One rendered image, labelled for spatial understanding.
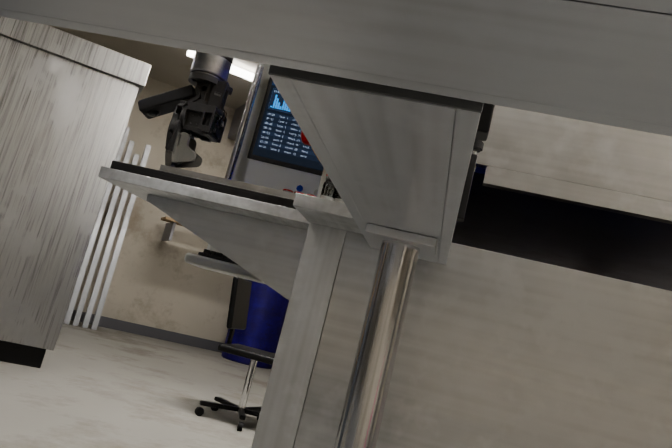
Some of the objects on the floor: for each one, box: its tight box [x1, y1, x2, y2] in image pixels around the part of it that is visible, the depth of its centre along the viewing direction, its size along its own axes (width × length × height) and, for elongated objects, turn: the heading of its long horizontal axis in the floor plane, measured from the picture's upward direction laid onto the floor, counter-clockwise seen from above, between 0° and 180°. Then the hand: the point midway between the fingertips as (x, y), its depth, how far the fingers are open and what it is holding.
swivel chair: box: [195, 277, 275, 431], centre depth 392 cm, size 53×53×83 cm
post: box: [251, 168, 347, 448], centre depth 111 cm, size 6×6×210 cm
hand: (168, 171), depth 125 cm, fingers closed, pressing on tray
